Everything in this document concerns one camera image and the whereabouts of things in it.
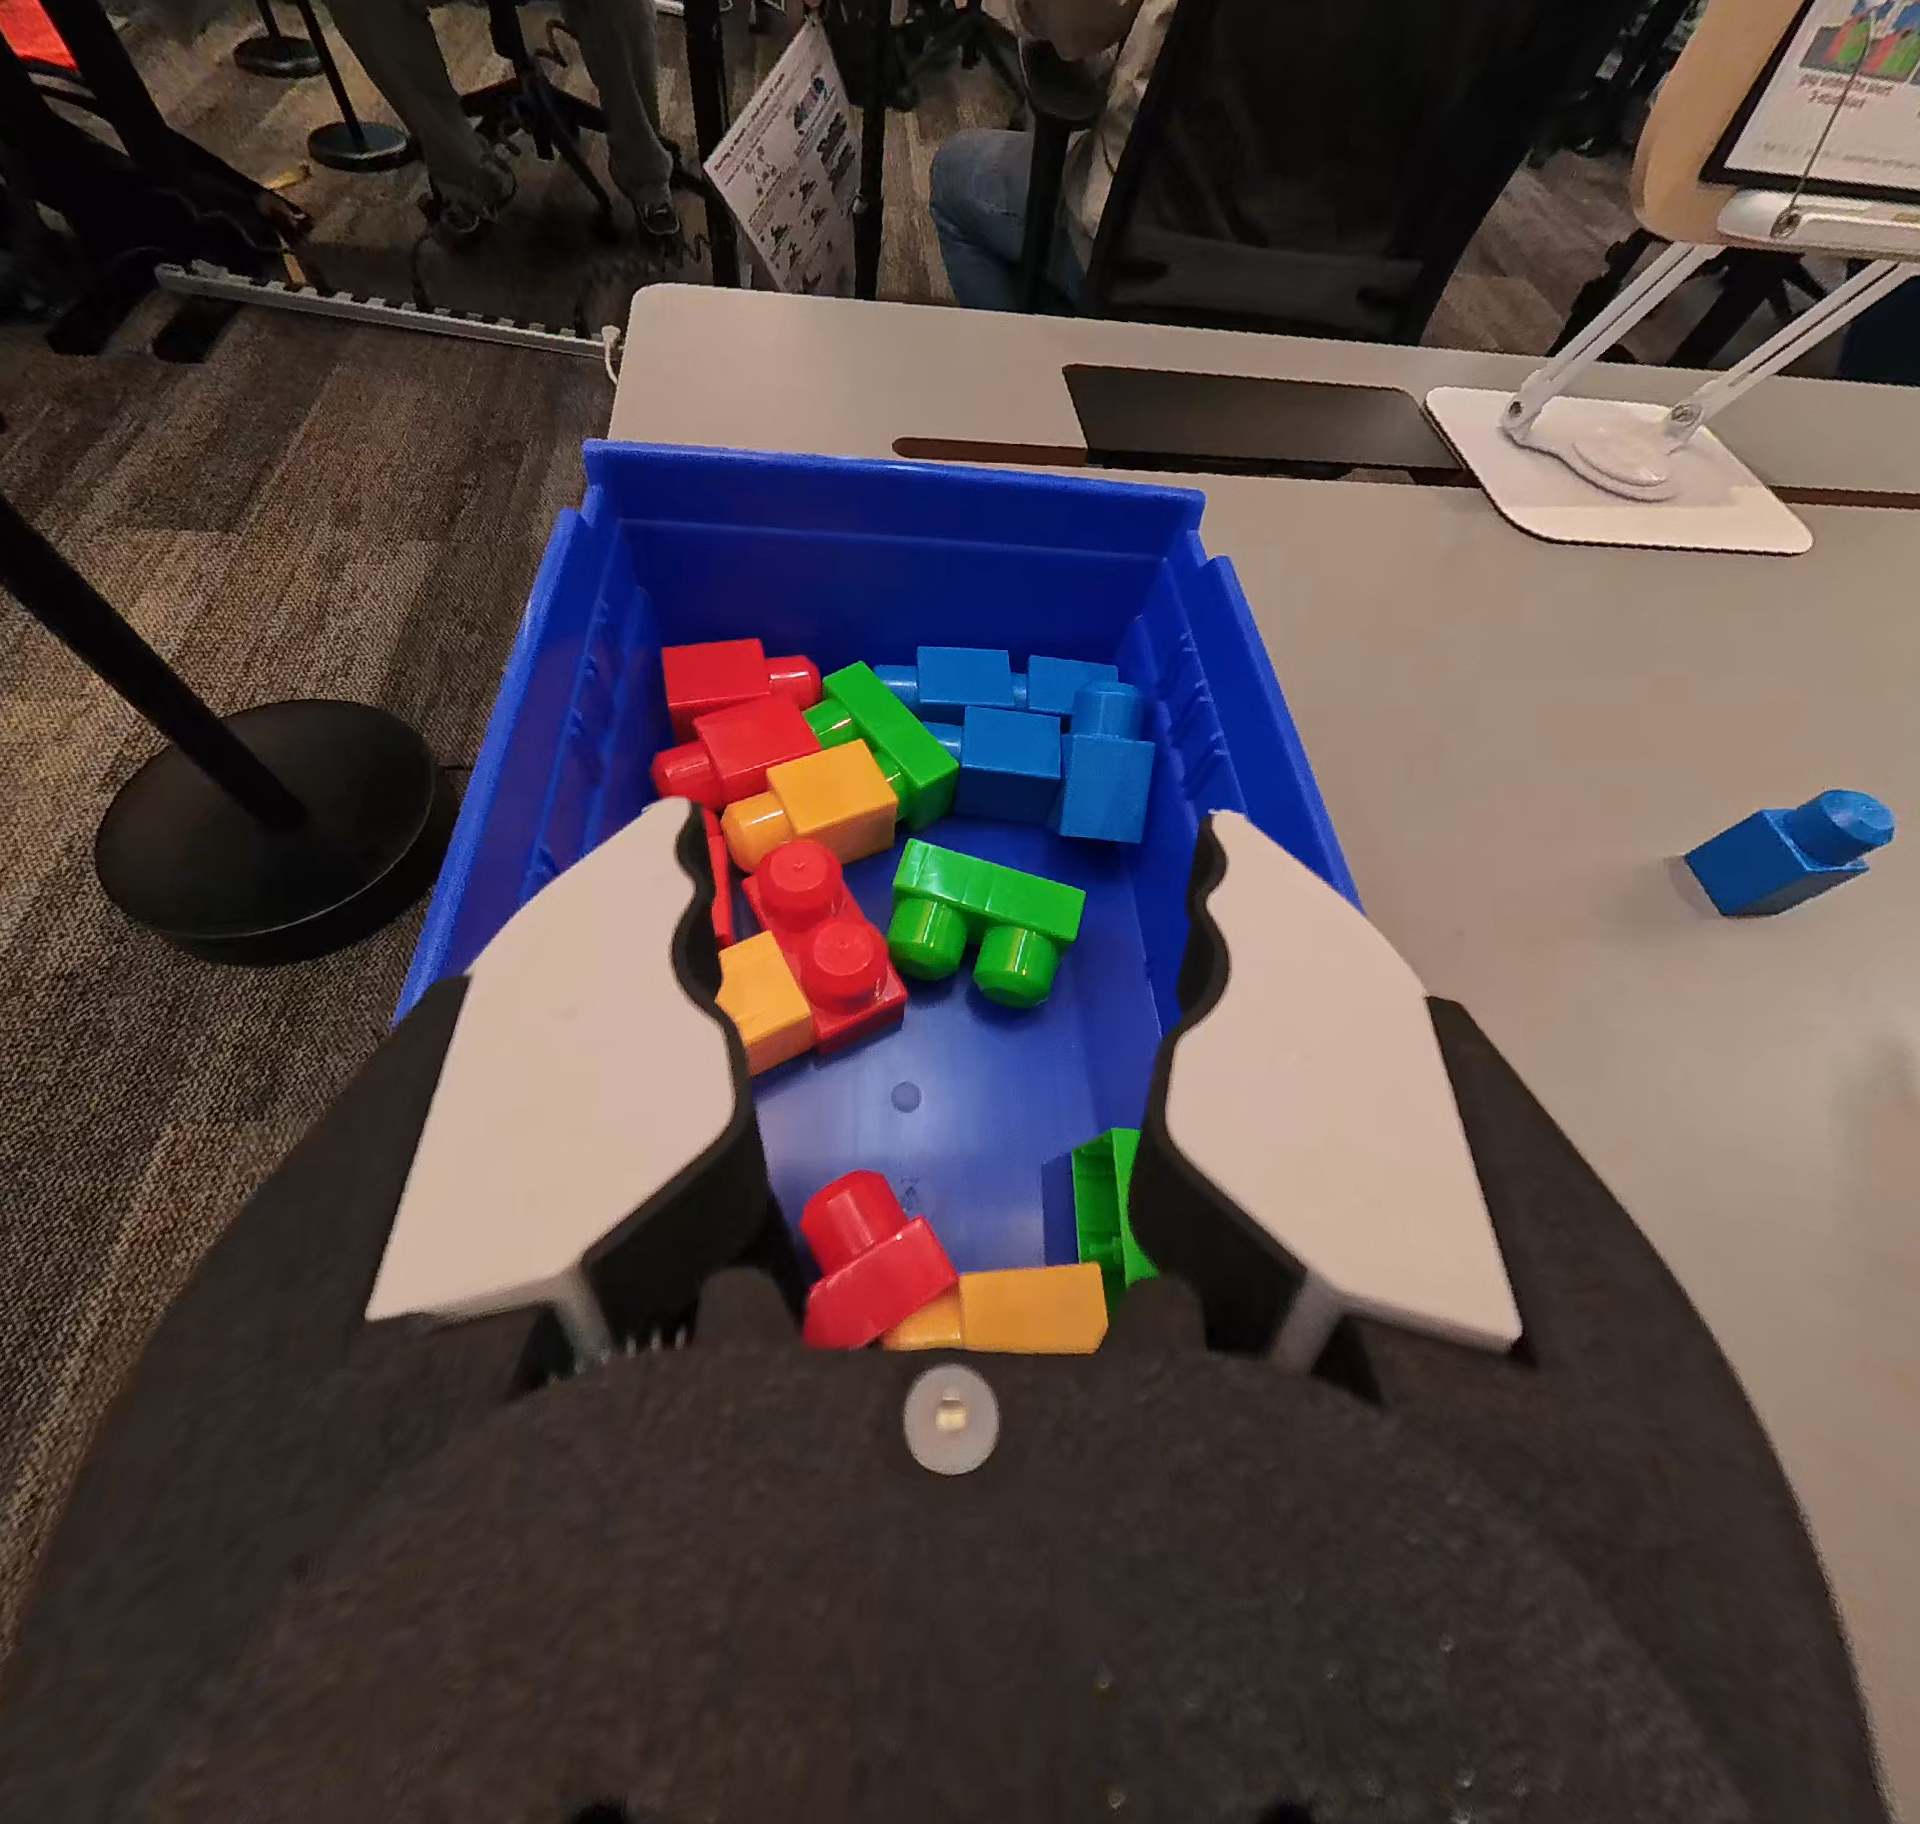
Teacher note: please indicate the white printed instruction sign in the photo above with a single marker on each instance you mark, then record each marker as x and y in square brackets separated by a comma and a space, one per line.
[790, 176]

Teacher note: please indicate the black mesh office chair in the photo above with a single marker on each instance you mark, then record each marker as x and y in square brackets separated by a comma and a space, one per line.
[1350, 127]

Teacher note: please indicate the pile of colourful toy blocks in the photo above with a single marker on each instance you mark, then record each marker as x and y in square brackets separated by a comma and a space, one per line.
[843, 789]

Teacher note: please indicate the printed instruction sheet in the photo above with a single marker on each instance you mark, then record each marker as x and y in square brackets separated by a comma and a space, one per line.
[1846, 68]

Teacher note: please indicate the blue plastic bin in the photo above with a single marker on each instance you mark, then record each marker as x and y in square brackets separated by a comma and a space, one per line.
[902, 549]

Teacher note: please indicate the white document holder stand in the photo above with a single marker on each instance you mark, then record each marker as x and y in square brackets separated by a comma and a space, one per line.
[1635, 482]

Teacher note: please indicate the black flat tablet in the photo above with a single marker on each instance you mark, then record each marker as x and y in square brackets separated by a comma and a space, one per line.
[1262, 424]

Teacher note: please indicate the black round-base pole stand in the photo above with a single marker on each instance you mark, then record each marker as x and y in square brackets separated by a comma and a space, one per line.
[270, 834]

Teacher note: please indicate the small black round stand base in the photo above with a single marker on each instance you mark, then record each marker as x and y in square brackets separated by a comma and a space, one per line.
[362, 148]
[282, 58]

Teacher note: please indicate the white power strip rail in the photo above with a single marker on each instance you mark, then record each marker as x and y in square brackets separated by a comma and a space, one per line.
[376, 305]

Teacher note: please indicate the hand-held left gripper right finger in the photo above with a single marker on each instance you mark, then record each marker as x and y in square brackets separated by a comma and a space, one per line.
[1321, 1117]

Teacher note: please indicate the blue mega block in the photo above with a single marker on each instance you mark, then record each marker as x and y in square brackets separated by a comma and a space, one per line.
[1757, 862]

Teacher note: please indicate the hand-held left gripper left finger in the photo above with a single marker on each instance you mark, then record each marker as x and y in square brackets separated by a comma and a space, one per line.
[569, 1106]

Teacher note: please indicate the tan wooden backing board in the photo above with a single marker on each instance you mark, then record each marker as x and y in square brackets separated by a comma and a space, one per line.
[1688, 100]

